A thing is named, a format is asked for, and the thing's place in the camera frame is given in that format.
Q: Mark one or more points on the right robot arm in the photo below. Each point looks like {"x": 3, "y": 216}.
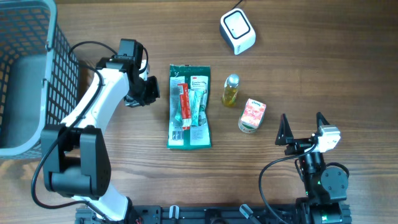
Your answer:
{"x": 325, "y": 183}

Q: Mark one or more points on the grey plastic mesh basket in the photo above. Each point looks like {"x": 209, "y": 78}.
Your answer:
{"x": 39, "y": 83}

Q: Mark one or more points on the white barcode scanner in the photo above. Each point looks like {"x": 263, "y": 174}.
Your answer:
{"x": 237, "y": 31}

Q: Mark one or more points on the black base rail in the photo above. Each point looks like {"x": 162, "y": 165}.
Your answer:
{"x": 290, "y": 213}

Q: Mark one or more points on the yellow liquid clear bottle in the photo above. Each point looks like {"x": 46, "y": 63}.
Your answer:
{"x": 231, "y": 87}

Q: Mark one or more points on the orange Kleenex tissue pack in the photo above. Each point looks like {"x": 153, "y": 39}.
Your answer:
{"x": 252, "y": 116}

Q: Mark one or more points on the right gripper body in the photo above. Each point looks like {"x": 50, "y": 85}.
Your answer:
{"x": 298, "y": 145}

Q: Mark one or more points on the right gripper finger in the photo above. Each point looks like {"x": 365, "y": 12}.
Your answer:
{"x": 321, "y": 120}
{"x": 284, "y": 135}

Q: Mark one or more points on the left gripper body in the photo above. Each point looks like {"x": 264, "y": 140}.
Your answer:
{"x": 142, "y": 89}

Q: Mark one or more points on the pale green wipes packet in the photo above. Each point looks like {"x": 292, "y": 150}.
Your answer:
{"x": 197, "y": 107}

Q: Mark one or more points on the red sachet packet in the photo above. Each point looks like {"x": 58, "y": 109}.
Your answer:
{"x": 185, "y": 106}

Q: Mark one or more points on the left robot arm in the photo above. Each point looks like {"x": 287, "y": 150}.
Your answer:
{"x": 75, "y": 161}

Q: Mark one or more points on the green 3M gloves package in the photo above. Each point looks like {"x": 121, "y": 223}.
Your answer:
{"x": 197, "y": 78}

